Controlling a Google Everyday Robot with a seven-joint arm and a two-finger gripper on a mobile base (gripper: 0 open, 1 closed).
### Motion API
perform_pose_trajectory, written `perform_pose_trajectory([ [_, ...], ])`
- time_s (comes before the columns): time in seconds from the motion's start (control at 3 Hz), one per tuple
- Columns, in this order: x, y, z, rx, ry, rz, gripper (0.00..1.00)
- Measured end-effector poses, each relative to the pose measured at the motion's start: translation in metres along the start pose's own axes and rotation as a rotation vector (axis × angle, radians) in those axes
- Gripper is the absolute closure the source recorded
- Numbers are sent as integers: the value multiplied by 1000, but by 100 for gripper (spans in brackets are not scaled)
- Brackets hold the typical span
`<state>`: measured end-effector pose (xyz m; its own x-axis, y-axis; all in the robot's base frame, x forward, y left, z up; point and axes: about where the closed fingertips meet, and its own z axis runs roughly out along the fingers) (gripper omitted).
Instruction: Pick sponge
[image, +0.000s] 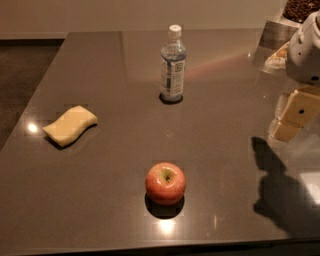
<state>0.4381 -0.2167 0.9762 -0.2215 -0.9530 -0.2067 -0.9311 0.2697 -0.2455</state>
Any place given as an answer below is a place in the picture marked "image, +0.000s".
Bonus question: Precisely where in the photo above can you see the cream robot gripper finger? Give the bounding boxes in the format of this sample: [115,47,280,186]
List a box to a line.
[271,85,320,142]

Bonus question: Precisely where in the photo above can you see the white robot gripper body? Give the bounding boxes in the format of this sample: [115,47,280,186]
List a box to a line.
[286,10,320,85]

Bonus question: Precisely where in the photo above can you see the yellow wavy sponge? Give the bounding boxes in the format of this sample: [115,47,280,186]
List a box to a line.
[42,106,98,147]

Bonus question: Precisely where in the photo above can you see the bowl of dark snacks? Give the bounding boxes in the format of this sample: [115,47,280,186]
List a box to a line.
[283,0,320,23]

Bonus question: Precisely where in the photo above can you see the clear plastic water bottle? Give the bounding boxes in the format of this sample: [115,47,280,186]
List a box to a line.
[160,25,187,103]

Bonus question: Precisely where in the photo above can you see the red apple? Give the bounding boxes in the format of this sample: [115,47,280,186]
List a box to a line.
[145,162,186,206]

